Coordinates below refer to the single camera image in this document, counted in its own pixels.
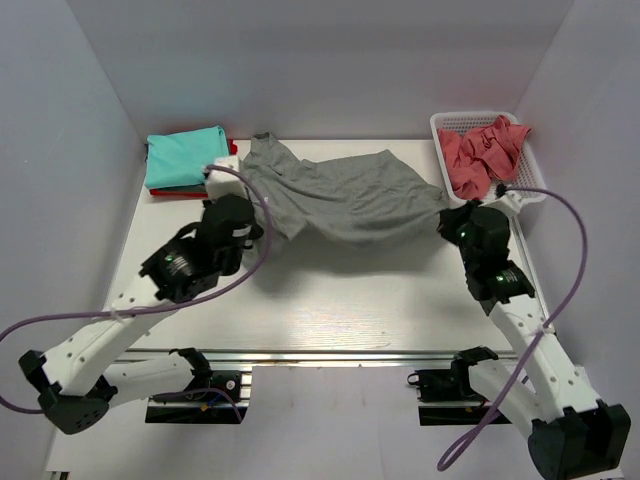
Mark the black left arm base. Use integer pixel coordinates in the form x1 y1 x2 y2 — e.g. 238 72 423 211
145 348 247 425

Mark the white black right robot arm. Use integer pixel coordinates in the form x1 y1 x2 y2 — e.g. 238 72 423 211
438 201 631 479

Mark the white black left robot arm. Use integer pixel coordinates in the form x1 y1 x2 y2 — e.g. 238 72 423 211
19 194 263 435

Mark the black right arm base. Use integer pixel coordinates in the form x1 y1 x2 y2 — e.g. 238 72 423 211
407 369 489 427

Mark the folded red t-shirt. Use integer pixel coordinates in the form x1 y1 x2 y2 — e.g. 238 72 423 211
145 135 231 198

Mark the crumpled pink t-shirt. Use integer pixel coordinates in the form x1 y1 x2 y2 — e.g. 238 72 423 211
437 115 531 200

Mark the folded teal t-shirt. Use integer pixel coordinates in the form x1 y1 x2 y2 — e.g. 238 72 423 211
145 126 229 190

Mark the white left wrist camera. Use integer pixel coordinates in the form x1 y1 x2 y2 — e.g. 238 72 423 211
202 155 248 201

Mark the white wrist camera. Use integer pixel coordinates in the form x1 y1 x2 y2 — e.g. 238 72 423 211
202 155 248 201
487 184 530 218

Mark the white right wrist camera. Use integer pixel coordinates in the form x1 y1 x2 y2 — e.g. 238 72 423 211
487 184 530 218

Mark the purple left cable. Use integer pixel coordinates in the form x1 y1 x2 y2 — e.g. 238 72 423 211
0 164 275 424

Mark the purple cable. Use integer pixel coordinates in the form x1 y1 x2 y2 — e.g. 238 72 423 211
436 184 589 474
0 164 275 424

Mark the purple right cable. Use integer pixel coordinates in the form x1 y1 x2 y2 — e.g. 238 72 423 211
436 184 589 474

